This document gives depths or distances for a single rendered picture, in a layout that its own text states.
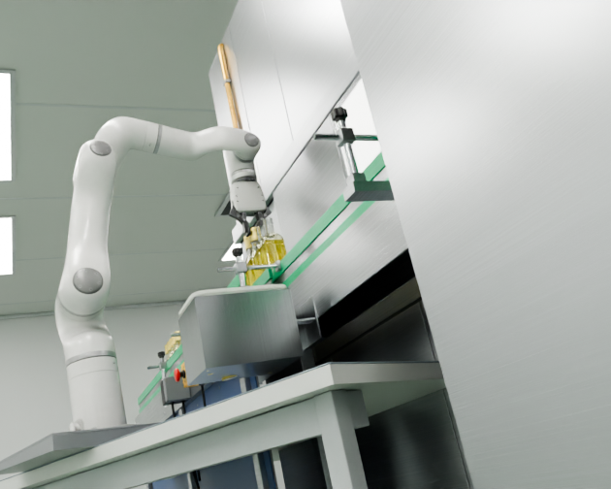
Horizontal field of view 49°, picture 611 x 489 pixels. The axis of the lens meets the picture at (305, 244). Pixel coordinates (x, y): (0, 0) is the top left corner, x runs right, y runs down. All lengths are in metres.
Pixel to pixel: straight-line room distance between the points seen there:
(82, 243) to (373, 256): 0.83
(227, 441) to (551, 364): 0.73
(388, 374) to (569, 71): 0.66
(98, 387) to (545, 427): 1.17
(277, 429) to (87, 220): 0.89
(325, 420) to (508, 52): 0.64
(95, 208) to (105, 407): 0.54
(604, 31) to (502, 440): 0.42
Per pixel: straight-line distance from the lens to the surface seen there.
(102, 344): 1.71
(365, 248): 1.31
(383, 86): 0.93
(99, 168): 1.88
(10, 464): 1.67
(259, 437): 1.22
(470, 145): 0.77
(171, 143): 2.05
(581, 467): 0.70
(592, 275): 0.65
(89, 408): 1.67
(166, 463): 1.43
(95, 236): 1.83
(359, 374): 1.10
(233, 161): 2.09
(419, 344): 1.56
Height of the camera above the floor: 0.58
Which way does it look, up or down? 19 degrees up
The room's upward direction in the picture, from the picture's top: 12 degrees counter-clockwise
